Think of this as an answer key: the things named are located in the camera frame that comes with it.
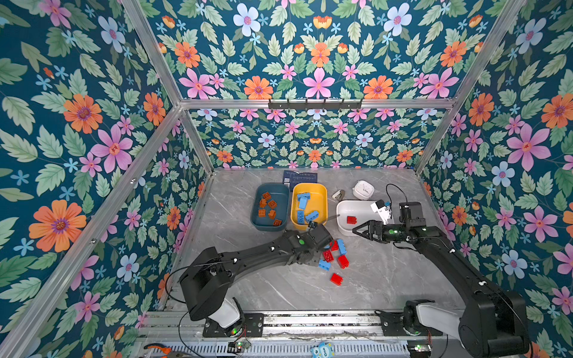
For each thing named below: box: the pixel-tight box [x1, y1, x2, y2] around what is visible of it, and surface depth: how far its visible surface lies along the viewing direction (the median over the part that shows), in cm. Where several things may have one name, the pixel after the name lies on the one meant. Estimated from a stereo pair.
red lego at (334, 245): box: [329, 240, 339, 252], surface depth 93 cm
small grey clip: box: [332, 189, 346, 202], surface depth 110 cm
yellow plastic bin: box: [290, 182, 329, 231], surface depth 106 cm
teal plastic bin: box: [250, 182, 291, 232], surface depth 104 cm
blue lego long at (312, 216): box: [305, 210, 320, 223], surface depth 100 cm
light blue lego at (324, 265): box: [318, 259, 332, 271], surface depth 88 cm
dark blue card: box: [282, 170, 318, 194], surface depth 117 cm
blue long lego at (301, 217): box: [296, 210, 306, 225], surface depth 101 cm
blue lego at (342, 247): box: [337, 238, 347, 256], surface depth 92 cm
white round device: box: [352, 179, 376, 200], surface depth 110 cm
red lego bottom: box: [329, 272, 344, 287], surface depth 85 cm
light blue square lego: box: [299, 196, 309, 210], surface depth 106 cm
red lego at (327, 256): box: [322, 249, 335, 263], surface depth 90 cm
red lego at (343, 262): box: [337, 255, 350, 270], surface depth 88 cm
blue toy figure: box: [311, 341, 335, 358], surface depth 69 cm
